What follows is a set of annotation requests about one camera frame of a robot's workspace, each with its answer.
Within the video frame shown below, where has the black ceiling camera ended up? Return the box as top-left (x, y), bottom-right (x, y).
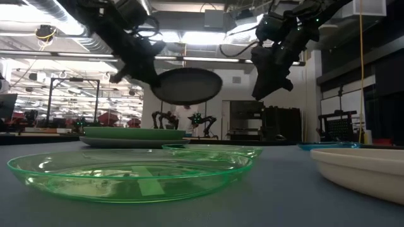
top-left (34, 24), bottom-right (57, 42)

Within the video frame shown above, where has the long ceiling light bar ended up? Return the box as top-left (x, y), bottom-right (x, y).
top-left (0, 49), bottom-right (306, 67)

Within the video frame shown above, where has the person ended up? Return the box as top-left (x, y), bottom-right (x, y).
top-left (172, 105), bottom-right (200, 137)

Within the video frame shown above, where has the red machine cover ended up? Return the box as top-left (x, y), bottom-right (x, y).
top-left (126, 117), bottom-right (142, 129)
top-left (97, 112), bottom-right (120, 127)

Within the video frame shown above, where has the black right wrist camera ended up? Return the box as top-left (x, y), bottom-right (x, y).
top-left (254, 11), bottom-right (287, 44)

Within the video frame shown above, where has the silver ventilation duct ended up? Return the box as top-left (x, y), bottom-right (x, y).
top-left (18, 0), bottom-right (111, 54)

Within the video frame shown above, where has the clear green plastic plate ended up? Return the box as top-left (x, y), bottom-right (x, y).
top-left (162, 143), bottom-right (264, 160)
top-left (6, 148), bottom-right (254, 204)

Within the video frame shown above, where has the black stand frame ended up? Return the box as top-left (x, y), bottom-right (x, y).
top-left (45, 77), bottom-right (101, 127)

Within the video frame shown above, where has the black pegboard cart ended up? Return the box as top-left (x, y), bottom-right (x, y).
top-left (318, 110), bottom-right (359, 143)

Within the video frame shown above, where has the large opaque green plate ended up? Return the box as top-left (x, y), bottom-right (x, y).
top-left (83, 126), bottom-right (187, 141)

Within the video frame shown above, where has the black plastic plate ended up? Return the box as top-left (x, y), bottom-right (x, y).
top-left (150, 67), bottom-right (223, 106)

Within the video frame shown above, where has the red box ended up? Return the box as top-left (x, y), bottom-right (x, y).
top-left (372, 137), bottom-right (394, 146)

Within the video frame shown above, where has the black cabinet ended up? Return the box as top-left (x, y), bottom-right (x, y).
top-left (263, 105), bottom-right (302, 143)

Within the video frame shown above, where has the blue-grey table mat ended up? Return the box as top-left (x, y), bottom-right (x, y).
top-left (0, 140), bottom-right (404, 227)

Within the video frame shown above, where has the white plastic plate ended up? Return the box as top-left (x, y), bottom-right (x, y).
top-left (309, 148), bottom-right (404, 206)

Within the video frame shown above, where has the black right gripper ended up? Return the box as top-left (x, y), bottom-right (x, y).
top-left (251, 8), bottom-right (319, 101)

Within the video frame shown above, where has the clear blue plastic plate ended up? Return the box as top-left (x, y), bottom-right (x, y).
top-left (297, 141), bottom-right (362, 151)

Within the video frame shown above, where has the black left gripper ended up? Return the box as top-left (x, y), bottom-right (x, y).
top-left (94, 18), bottom-right (166, 88)

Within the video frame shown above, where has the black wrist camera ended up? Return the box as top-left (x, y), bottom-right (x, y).
top-left (113, 0), bottom-right (151, 28)
top-left (254, 11), bottom-right (287, 44)

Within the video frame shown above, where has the dark shelving unit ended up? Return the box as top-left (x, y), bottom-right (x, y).
top-left (222, 100), bottom-right (264, 141)

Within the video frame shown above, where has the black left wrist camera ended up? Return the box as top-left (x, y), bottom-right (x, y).
top-left (113, 0), bottom-right (151, 28)

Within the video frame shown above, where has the dark monitor screen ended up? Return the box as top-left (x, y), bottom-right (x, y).
top-left (0, 93), bottom-right (18, 120)

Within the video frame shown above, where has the grey ceiling box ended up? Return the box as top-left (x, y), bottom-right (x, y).
top-left (203, 9), bottom-right (225, 30)

